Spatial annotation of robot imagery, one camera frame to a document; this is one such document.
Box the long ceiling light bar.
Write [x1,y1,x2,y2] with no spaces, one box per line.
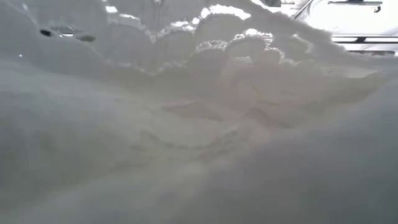
[330,35,398,45]

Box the white fluffy cloth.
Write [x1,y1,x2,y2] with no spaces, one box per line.
[0,0,398,224]

